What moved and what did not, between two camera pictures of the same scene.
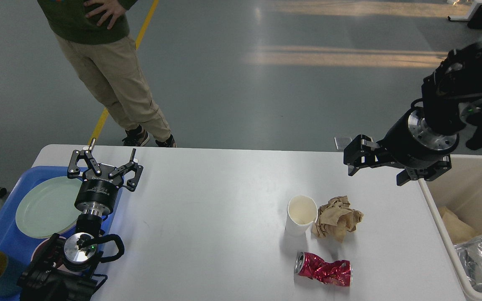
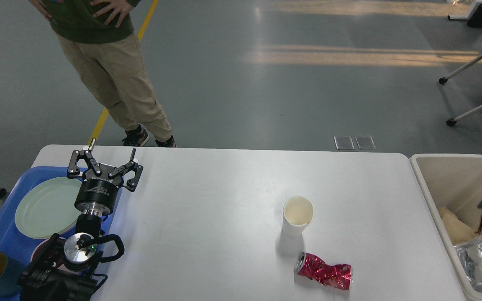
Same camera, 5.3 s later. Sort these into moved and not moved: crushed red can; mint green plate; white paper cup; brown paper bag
Moved: white paper cup
Not moved: crushed red can; mint green plate; brown paper bag
